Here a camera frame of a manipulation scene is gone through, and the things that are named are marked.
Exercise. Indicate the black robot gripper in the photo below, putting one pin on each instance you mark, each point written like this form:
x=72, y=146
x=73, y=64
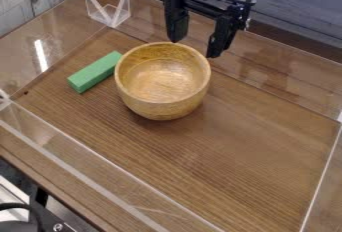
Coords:
x=235, y=16

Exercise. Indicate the green rectangular block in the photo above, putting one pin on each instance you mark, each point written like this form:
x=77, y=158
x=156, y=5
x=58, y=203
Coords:
x=93, y=73

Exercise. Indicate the brown wooden bowl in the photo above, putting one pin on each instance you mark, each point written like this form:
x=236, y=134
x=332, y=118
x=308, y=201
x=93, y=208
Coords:
x=161, y=80

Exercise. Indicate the clear acrylic corner bracket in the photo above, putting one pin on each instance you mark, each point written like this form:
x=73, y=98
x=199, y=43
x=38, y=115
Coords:
x=108, y=14

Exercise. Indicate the clear acrylic front wall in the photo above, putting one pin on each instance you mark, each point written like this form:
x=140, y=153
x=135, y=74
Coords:
x=115, y=200

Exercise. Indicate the black table leg mount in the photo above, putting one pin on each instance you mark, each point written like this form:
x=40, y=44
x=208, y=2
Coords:
x=50, y=222

